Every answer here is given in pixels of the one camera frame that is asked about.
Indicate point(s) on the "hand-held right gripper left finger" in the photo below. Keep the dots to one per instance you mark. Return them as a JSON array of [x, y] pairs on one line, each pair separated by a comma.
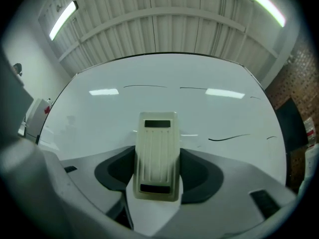
[[112, 173]]

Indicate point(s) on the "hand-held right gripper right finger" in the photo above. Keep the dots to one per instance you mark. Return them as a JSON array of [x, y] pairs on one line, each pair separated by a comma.
[[204, 178]]

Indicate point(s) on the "cream plastic ribbed slotted part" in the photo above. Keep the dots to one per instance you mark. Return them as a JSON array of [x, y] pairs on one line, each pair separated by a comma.
[[157, 155]]

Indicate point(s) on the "white cabinet with red mark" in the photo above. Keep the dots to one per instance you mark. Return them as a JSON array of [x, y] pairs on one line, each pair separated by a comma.
[[37, 118]]

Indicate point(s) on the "black flat panel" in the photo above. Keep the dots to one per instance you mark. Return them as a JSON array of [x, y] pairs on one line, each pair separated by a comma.
[[291, 126]]

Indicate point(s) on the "person's grey shirt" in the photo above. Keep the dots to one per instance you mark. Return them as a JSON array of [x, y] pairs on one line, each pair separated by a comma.
[[12, 108]]

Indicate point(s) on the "small black device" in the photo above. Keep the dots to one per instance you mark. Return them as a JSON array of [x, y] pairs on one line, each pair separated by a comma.
[[17, 69]]

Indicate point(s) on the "long ceiling tube light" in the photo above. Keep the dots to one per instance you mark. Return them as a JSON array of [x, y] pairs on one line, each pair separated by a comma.
[[264, 1], [62, 21]]

